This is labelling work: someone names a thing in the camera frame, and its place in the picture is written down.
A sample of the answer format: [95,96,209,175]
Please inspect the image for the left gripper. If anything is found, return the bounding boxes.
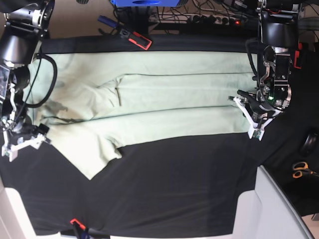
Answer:
[228,48,292,140]

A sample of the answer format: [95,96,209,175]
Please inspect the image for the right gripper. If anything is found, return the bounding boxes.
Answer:
[1,119,51,162]

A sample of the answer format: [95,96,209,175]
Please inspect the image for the light green T-shirt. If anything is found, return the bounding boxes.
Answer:
[28,51,256,179]

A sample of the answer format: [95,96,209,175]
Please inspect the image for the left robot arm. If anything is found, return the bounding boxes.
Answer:
[229,0,302,140]

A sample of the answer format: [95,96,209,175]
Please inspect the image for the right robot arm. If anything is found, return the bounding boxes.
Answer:
[0,0,57,161]

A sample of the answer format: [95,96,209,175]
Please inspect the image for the red black side clamp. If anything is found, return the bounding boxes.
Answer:
[293,42,303,69]

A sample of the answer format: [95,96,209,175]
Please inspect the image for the black tape roll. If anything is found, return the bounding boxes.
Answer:
[300,132,319,157]

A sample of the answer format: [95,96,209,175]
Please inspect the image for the white chair armrest left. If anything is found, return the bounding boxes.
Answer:
[0,180,36,239]

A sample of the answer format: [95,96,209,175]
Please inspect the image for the white chair armrest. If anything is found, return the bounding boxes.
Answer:
[0,180,36,239]
[232,166,314,239]

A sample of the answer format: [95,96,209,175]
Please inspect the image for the blue red bottom clamp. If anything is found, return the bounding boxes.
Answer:
[68,218,110,239]

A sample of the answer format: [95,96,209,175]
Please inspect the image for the white chair armrest right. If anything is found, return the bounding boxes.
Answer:
[232,166,314,239]

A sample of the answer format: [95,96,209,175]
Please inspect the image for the black table cloth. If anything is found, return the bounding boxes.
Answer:
[0,37,319,238]

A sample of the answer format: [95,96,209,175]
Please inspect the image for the blue red bar clamp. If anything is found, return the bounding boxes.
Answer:
[97,15,153,50]

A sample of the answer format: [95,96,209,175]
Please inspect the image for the blue plastic box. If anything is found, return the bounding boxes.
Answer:
[110,0,181,7]

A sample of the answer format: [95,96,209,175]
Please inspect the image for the orange handled scissors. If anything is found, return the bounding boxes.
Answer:
[292,161,319,179]

